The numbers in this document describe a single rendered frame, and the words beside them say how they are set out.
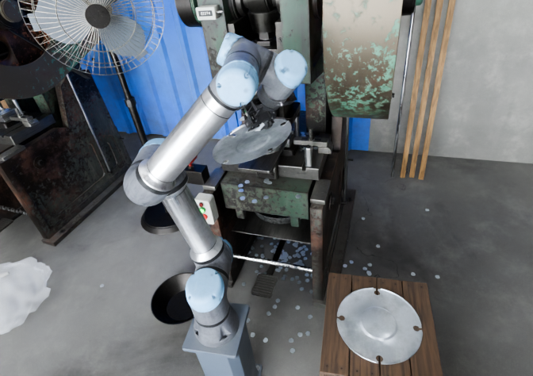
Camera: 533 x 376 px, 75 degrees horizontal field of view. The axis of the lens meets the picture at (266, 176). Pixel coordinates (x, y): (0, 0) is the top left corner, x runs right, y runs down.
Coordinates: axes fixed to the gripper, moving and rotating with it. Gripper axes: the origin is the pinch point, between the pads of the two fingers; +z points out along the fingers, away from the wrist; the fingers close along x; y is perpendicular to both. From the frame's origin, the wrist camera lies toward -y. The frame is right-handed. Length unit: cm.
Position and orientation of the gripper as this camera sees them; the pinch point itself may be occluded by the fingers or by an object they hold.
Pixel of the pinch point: (254, 124)
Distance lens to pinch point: 109.2
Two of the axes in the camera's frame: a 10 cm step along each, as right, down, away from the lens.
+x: 4.7, 8.8, -0.9
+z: -3.2, 2.6, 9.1
